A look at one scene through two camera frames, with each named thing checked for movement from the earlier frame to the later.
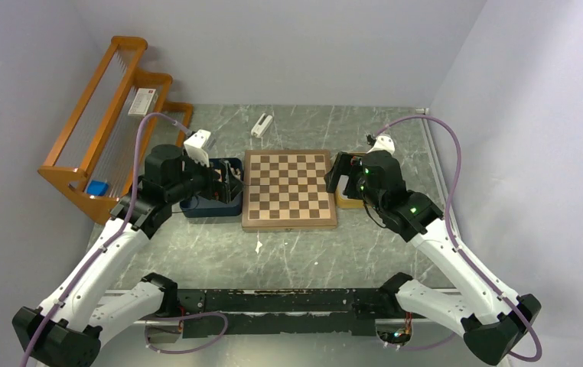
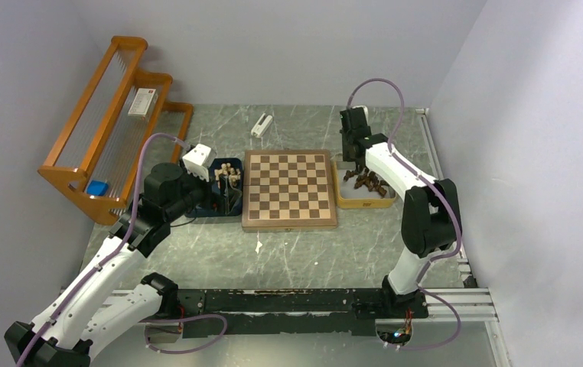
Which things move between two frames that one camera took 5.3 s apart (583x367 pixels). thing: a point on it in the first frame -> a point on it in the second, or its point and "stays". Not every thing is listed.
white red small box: x=141 y=102 stays
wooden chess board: x=288 y=189 stays
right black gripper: x=344 y=164 -> x=345 y=155
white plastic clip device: x=261 y=125 stays
